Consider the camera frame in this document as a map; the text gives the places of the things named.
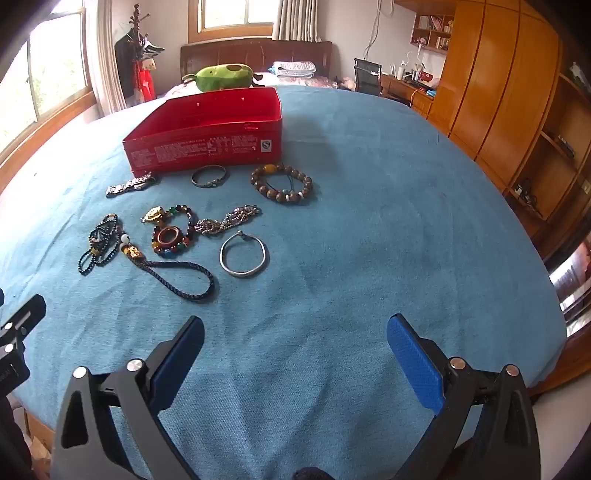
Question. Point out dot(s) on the metal watch band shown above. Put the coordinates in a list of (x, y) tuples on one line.
[(131, 184)]

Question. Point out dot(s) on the wooden desk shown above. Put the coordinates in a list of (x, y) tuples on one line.
[(401, 90)]

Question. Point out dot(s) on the small engraved metal bangle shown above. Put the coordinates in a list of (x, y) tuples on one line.
[(213, 184)]

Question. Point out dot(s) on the dark wooden headboard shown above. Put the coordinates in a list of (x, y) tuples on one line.
[(258, 53)]

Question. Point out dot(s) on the black office chair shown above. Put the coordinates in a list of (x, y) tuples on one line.
[(367, 76)]

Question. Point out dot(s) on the red box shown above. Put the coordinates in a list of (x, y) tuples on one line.
[(207, 147)]

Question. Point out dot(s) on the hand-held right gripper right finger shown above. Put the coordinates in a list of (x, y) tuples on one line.
[(413, 364)]

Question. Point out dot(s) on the red bag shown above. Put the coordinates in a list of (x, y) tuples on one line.
[(145, 85)]

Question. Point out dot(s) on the black jacket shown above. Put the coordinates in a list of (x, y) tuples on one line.
[(124, 64)]

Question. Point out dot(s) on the wooden coat rack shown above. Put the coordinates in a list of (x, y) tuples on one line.
[(137, 27)]

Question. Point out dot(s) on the thin silver bangle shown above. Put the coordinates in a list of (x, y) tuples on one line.
[(242, 273)]

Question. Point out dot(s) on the small wooden frame window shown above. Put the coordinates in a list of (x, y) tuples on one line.
[(231, 14)]

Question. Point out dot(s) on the folded white blue towel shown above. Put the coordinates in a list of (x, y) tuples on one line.
[(293, 68)]

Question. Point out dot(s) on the wooden wall shelf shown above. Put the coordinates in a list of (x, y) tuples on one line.
[(431, 32)]

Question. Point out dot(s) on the large wooden frame window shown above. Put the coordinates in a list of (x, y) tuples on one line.
[(46, 69)]

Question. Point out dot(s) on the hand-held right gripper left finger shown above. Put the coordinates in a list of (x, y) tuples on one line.
[(178, 360)]

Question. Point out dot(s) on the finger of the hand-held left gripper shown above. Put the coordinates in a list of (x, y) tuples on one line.
[(25, 318)]

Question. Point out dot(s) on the white sheer curtain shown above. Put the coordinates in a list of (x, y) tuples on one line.
[(106, 60)]

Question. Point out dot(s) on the person's left forearm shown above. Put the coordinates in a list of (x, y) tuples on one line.
[(9, 438)]

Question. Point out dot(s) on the beige striped curtain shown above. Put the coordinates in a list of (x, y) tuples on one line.
[(295, 18)]

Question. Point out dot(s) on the blue blanket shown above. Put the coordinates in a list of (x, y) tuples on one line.
[(369, 230)]

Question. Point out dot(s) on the gold pendant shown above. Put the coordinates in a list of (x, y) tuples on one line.
[(154, 214)]

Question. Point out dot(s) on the open wooden shelving unit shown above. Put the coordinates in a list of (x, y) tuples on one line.
[(554, 161)]

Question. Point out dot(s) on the green avocado plush toy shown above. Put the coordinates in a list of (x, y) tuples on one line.
[(221, 76)]

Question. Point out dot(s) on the wooden wardrobe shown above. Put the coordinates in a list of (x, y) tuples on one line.
[(498, 83)]

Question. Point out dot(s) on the pink stuffed toy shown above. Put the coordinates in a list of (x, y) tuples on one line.
[(348, 83)]

